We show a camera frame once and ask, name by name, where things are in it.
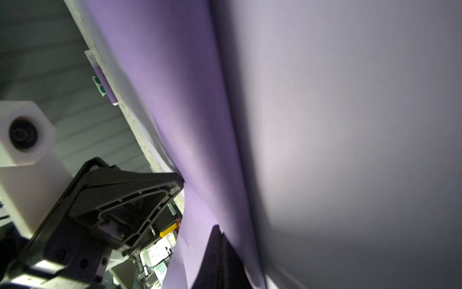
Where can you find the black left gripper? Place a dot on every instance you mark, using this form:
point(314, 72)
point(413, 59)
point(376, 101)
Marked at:
point(103, 210)

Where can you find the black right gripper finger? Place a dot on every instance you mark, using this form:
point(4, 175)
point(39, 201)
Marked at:
point(221, 267)

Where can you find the dark purple paper sheet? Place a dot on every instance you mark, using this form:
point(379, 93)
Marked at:
point(327, 139)

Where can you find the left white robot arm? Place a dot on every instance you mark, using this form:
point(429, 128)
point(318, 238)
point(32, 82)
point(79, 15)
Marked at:
point(32, 177)

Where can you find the light lavender paper sheet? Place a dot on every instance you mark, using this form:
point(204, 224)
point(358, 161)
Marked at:
point(140, 47)

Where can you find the green dot sticker roll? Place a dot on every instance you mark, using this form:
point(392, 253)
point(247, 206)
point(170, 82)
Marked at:
point(99, 85)

